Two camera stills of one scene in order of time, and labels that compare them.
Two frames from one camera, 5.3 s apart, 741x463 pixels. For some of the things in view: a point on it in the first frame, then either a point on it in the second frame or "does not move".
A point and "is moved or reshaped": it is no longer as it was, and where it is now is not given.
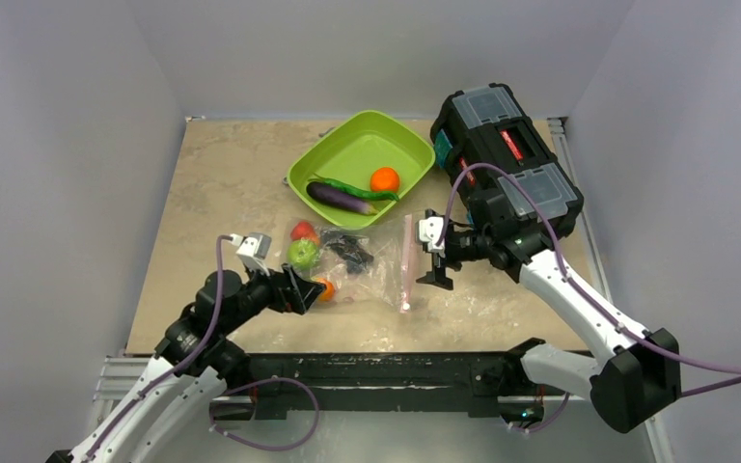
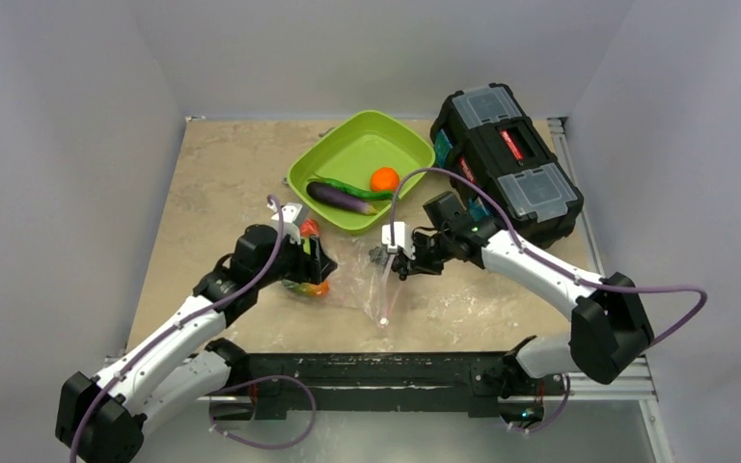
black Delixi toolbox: x=483 y=124 does not move
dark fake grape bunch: x=349 y=249 to x=378 y=256
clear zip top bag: x=374 y=266 is moved or reshaped
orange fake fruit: x=385 y=179 does not move
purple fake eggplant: x=341 y=199 does not move
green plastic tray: x=352 y=149 does not move
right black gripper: x=446 y=257 to x=405 y=258
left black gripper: x=288 y=290 to x=310 y=268
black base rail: x=466 y=383 does not move
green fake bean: x=372 y=195 does not move
